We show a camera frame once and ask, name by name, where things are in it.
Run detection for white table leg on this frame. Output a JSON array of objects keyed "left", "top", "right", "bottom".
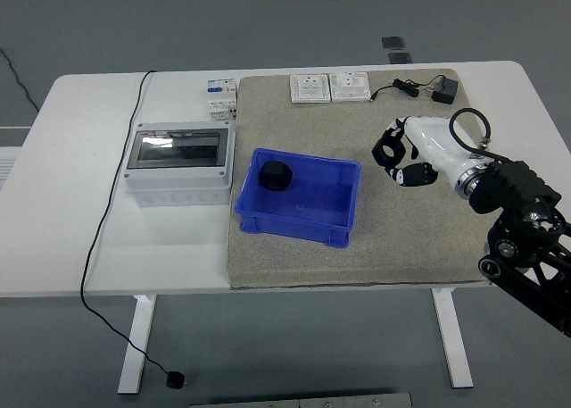
[
  {"left": 430, "top": 287, "right": 474, "bottom": 389},
  {"left": 117, "top": 294, "right": 158, "bottom": 395}
]

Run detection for black hexagonal nut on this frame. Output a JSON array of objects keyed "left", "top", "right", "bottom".
[{"left": 258, "top": 160, "right": 294, "bottom": 193}]

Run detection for white circuit breaker red marks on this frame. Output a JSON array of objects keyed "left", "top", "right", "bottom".
[{"left": 208, "top": 97, "right": 238, "bottom": 121}]

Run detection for blue plastic box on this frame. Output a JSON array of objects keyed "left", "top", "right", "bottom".
[{"left": 234, "top": 147, "right": 362, "bottom": 250}]

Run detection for grey-brown mat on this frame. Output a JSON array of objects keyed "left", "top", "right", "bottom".
[{"left": 227, "top": 67, "right": 495, "bottom": 291}]

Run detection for black power adapter with cord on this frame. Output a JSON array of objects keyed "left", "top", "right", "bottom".
[{"left": 368, "top": 74, "right": 459, "bottom": 105}]

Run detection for white circuit breaker blue label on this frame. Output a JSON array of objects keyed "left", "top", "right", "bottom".
[{"left": 205, "top": 78, "right": 237, "bottom": 100}]

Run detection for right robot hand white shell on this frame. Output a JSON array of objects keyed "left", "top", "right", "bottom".
[{"left": 372, "top": 115, "right": 490, "bottom": 188}]

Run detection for grey distribution box clear lid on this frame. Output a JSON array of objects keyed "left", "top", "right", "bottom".
[{"left": 123, "top": 119, "right": 236, "bottom": 207}]

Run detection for long black cable with plug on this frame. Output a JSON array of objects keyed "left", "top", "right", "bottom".
[{"left": 79, "top": 70, "right": 186, "bottom": 388}]

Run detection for white grey floor fixture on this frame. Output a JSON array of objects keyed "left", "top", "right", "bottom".
[{"left": 0, "top": 125, "right": 35, "bottom": 190}]

